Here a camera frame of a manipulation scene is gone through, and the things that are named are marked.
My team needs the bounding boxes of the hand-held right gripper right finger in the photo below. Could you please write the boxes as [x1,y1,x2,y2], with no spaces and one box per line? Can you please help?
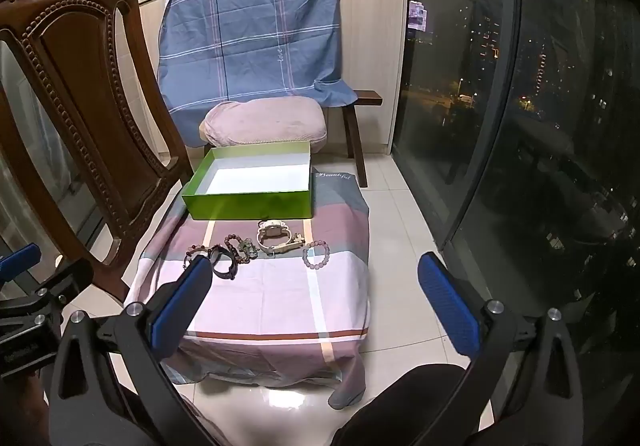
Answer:
[418,251,584,446]

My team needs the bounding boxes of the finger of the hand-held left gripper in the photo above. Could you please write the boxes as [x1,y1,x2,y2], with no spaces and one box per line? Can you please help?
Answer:
[31,258,94,312]
[0,243,42,278]

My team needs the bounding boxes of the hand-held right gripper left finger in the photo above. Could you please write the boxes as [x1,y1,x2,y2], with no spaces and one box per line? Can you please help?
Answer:
[48,255,222,446]

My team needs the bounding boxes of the dark red bead bracelet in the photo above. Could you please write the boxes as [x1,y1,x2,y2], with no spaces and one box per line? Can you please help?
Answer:
[183,244,209,272]

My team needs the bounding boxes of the black wrist band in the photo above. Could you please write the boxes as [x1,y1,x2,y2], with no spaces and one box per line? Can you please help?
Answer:
[207,244,239,281]

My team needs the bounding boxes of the white wrist watch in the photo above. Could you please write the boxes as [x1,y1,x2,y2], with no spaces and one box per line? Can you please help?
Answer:
[256,219,293,258]

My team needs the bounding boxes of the green cardboard box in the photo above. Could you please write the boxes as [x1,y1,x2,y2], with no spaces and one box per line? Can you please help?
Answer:
[181,141,314,221]

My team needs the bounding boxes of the pink bead bracelet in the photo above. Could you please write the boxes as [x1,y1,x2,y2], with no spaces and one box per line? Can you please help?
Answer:
[302,239,332,270]

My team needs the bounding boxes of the pink striped table cloth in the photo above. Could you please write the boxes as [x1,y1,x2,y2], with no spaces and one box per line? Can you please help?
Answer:
[123,168,371,410]

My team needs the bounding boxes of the person's right leg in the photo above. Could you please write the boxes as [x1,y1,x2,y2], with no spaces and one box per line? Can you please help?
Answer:
[345,364,482,446]

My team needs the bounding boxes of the carved wooden chair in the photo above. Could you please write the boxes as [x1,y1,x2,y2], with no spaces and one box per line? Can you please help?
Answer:
[0,0,197,303]

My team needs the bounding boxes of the glass balcony window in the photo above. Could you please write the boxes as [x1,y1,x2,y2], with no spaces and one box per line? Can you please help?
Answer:
[384,0,640,387]

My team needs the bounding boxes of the dark wooden bench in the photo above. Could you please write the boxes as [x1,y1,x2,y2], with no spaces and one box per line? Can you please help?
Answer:
[320,89,384,190]

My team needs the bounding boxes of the pink pillow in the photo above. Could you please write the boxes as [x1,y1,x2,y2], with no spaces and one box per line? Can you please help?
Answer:
[198,96,329,150]

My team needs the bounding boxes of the blue plaid cloth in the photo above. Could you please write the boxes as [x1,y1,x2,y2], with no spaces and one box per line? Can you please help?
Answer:
[157,0,359,148]

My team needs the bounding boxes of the paper note on window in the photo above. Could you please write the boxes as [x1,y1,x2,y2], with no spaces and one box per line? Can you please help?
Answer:
[408,0,427,32]

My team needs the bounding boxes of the brown wooden bead bracelet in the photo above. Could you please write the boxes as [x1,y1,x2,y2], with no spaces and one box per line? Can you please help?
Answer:
[222,232,261,266]

